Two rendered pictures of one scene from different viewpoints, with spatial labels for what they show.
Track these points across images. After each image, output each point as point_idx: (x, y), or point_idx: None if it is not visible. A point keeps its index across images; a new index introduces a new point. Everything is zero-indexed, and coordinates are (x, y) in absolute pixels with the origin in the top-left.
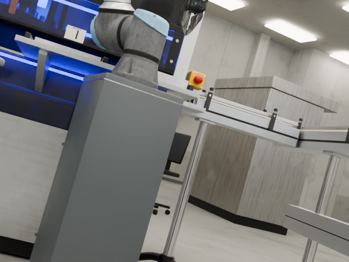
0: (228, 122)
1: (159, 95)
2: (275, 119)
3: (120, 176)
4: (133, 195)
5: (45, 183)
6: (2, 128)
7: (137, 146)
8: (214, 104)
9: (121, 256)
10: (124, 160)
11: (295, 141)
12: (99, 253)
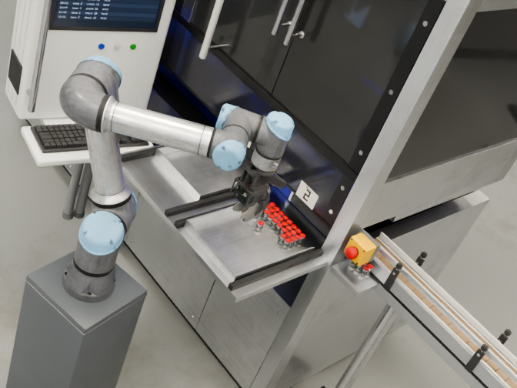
0: (411, 322)
1: (64, 315)
2: (478, 360)
3: (41, 360)
4: (51, 380)
5: (204, 276)
6: None
7: (51, 346)
8: (399, 288)
9: None
10: (43, 350)
11: None
12: None
